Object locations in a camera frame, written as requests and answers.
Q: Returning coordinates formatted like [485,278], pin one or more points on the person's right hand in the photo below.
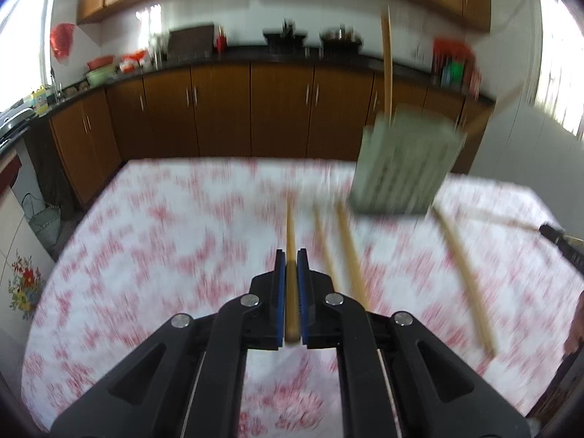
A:
[576,324]

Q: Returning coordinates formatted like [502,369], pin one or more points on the wooden lower kitchen cabinets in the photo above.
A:
[228,109]

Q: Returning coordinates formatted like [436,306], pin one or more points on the glass jar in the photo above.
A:
[158,50]

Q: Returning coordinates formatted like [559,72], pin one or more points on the red and white bag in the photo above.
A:
[134,61]

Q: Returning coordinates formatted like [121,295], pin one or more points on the red plastic basin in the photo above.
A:
[100,61]

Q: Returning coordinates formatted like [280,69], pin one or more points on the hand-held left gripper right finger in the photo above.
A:
[304,315]

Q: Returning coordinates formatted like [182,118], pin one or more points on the red packages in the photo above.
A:
[456,52]

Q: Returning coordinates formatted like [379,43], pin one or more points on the metal faucet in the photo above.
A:
[54,84]

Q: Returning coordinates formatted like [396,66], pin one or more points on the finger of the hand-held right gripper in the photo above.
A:
[563,246]

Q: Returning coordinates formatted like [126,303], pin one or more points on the white cabinet with flower sticker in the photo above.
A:
[18,255]

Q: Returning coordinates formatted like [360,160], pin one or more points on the red floral tablecloth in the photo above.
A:
[159,260]

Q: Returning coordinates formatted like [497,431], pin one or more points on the grey perforated utensil holder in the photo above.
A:
[401,169]

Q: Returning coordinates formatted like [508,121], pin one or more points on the dark cutting board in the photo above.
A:
[191,39]

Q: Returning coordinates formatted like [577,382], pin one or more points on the black kitchen countertop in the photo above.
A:
[273,55]

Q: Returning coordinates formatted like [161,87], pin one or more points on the bright window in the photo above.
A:
[23,41]
[563,68]

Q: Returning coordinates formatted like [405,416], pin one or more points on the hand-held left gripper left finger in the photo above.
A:
[276,315]

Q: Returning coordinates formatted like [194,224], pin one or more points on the red bottle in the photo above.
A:
[221,42]

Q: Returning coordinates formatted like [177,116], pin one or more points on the red hanging bag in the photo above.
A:
[62,41]

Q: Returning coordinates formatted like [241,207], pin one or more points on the green packet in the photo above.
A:
[453,75]

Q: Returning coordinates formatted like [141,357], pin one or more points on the yellow detergent bottle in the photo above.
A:
[39,102]

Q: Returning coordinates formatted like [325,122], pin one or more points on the black wok with food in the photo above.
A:
[341,40]

